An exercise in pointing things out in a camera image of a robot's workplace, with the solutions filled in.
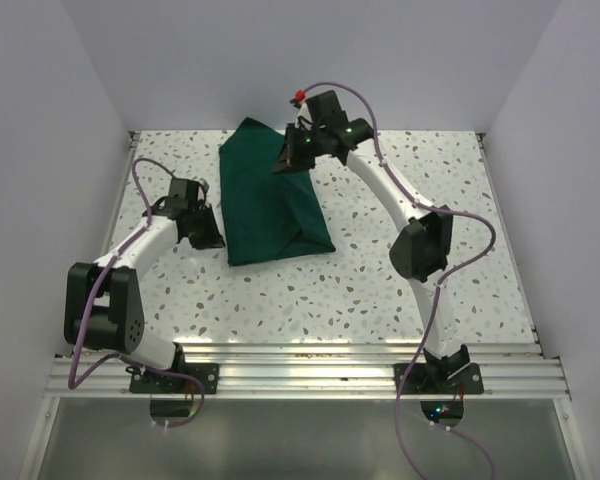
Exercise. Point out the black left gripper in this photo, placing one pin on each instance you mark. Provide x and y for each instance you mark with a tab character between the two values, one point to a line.
213	239

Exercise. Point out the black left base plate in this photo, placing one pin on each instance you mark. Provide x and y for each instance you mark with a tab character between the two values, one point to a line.
197	378

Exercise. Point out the dark green surgical cloth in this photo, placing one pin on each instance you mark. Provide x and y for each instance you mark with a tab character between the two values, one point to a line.
266	216

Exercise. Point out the aluminium rail frame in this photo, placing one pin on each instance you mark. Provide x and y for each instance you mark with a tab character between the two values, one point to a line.
306	350

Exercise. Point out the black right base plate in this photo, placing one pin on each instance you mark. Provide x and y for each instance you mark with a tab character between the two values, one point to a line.
420	382

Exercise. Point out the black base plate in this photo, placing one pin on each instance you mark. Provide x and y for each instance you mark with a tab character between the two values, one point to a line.
420	382
197	378

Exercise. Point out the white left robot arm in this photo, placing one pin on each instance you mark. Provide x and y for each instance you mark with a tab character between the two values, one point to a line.
103	306

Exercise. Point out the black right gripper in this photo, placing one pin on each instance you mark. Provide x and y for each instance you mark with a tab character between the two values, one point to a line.
289	159

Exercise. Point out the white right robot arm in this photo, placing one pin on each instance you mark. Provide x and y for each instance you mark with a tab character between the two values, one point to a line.
420	252

